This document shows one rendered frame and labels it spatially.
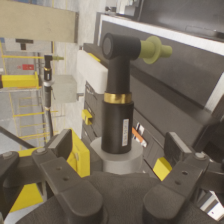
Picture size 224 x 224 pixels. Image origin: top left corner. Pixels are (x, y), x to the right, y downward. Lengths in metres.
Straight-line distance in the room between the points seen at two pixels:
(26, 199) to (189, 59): 0.56
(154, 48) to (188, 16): 0.68
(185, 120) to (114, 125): 0.29
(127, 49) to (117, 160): 0.15
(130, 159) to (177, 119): 0.29
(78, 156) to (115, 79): 0.11
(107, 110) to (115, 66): 0.06
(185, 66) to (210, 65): 0.09
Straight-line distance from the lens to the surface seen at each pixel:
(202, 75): 0.57
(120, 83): 0.21
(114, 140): 0.23
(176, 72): 0.63
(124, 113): 0.21
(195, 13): 0.90
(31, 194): 0.22
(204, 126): 0.45
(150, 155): 0.77
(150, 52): 0.25
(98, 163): 0.21
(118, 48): 0.21
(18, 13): 4.81
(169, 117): 0.50
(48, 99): 1.20
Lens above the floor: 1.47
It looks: 28 degrees down
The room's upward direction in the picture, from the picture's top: 97 degrees counter-clockwise
